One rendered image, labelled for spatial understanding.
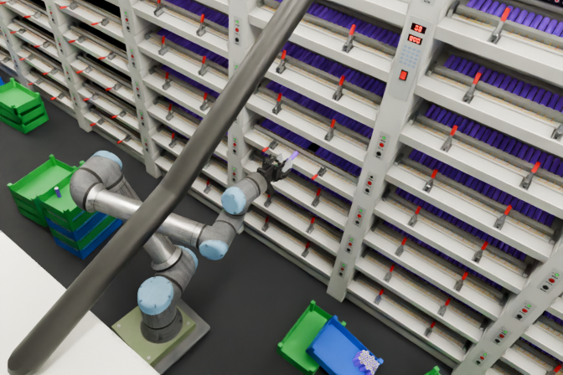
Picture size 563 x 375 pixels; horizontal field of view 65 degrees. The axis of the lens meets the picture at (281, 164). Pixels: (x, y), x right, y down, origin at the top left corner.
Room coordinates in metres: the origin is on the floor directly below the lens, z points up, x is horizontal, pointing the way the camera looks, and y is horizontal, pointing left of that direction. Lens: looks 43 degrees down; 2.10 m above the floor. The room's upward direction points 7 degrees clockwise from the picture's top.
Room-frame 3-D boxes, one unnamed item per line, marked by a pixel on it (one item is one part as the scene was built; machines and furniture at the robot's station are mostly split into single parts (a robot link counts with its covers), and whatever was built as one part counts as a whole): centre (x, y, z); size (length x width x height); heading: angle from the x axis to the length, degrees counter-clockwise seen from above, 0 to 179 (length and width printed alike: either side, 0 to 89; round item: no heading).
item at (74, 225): (1.51, 1.03, 0.28); 0.30 x 0.20 x 0.08; 157
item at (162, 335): (0.98, 0.46, 0.16); 0.19 x 0.19 x 0.10
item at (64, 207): (1.51, 1.03, 0.36); 0.30 x 0.20 x 0.08; 157
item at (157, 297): (0.99, 0.47, 0.29); 0.17 x 0.15 x 0.18; 166
